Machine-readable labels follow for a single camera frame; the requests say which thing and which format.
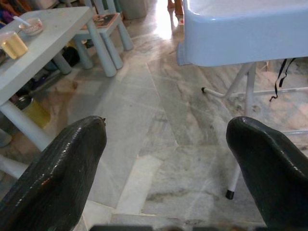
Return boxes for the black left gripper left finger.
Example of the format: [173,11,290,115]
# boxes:
[0,115,108,231]

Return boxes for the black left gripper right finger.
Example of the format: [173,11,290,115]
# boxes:
[226,116,308,228]

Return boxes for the yellow container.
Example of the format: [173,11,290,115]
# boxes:
[17,94,51,128]

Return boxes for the black bag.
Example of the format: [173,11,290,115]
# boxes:
[62,45,80,67]

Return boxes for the yellow cup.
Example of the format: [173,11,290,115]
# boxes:
[0,32,29,60]

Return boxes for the white folding chair blue seat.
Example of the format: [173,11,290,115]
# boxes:
[176,0,308,200]

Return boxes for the white plastic round-leg table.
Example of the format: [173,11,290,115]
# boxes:
[0,6,118,154]

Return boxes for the small bowl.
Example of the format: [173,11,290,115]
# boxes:
[18,17,44,37]

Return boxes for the white plastic spoon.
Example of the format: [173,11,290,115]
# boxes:
[13,15,32,27]

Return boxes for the light blue small stool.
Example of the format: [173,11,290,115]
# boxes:
[72,12,134,71]

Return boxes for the grey bin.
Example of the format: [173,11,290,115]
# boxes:
[119,0,148,20]

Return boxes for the black hanging strap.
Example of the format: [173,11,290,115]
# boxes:
[269,57,297,103]

